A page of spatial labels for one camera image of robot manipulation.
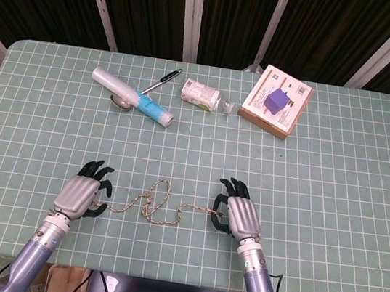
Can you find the wooden crate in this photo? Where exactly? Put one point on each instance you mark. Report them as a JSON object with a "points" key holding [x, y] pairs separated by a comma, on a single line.
{"points": [[60, 284]]}

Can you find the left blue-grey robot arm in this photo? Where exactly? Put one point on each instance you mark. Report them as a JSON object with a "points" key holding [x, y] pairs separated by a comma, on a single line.
{"points": [[32, 250]]}

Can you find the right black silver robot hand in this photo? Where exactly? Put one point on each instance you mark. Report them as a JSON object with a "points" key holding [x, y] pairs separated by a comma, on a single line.
{"points": [[243, 215]]}

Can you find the clear bottle white printed label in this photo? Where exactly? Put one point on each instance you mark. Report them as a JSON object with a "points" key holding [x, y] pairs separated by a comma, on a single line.
{"points": [[199, 95]]}

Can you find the purple foam cube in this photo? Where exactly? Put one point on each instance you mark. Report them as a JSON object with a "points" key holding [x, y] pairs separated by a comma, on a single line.
{"points": [[275, 101]]}

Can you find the green white grid tablecloth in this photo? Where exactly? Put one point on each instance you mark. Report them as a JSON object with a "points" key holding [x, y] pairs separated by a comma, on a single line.
{"points": [[282, 203]]}

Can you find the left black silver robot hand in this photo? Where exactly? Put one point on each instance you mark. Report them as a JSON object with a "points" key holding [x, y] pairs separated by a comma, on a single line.
{"points": [[75, 194]]}

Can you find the clear wrap roll blue label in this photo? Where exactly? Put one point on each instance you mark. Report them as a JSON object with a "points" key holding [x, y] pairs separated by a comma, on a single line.
{"points": [[116, 84]]}

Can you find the dark brown backdrop curtain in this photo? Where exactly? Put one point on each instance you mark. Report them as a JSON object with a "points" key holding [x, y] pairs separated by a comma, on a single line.
{"points": [[146, 6]]}

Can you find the flat brown cardboard box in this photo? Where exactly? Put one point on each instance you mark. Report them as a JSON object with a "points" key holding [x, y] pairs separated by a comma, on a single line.
{"points": [[296, 106]]}

